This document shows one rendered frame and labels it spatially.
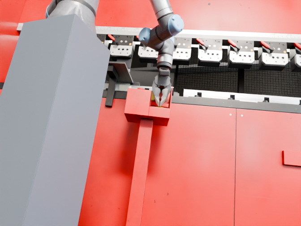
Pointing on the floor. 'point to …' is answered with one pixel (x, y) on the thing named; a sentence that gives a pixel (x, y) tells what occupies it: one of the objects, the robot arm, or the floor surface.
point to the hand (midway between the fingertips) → (159, 103)
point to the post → (240, 81)
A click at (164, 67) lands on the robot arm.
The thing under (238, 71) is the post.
